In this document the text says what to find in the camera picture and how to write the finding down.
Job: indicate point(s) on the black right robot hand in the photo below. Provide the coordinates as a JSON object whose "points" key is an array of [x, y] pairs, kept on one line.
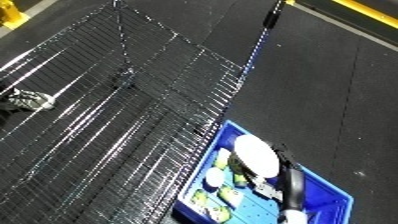
{"points": [[293, 186]]}

